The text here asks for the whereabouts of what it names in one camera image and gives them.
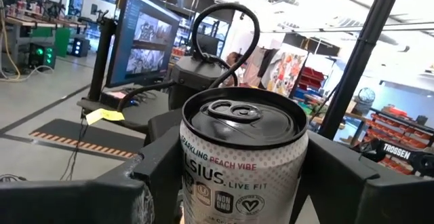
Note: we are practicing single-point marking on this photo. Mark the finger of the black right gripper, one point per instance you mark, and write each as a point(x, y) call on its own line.
point(162, 124)

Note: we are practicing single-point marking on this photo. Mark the black hazard-edged floor mat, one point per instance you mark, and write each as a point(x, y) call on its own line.
point(84, 132)

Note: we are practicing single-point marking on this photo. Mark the red parts rack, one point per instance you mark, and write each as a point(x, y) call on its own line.
point(396, 129)

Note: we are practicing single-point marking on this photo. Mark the person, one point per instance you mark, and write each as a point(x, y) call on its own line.
point(233, 59)

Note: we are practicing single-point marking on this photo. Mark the white Celsius can black lid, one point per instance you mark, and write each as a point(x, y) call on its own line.
point(244, 169)

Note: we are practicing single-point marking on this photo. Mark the black computer green lights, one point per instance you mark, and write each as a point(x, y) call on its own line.
point(42, 56)

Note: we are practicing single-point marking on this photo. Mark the wooden workbench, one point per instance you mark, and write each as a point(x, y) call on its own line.
point(34, 22)

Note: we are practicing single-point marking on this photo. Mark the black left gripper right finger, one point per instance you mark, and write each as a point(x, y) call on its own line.
point(366, 203)

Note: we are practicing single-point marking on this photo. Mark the colourful printed banner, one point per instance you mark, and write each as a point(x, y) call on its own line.
point(285, 71)

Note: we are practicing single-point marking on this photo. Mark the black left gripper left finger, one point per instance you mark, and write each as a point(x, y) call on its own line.
point(101, 203)

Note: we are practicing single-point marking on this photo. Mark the computer monitor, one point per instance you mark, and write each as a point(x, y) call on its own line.
point(146, 40)

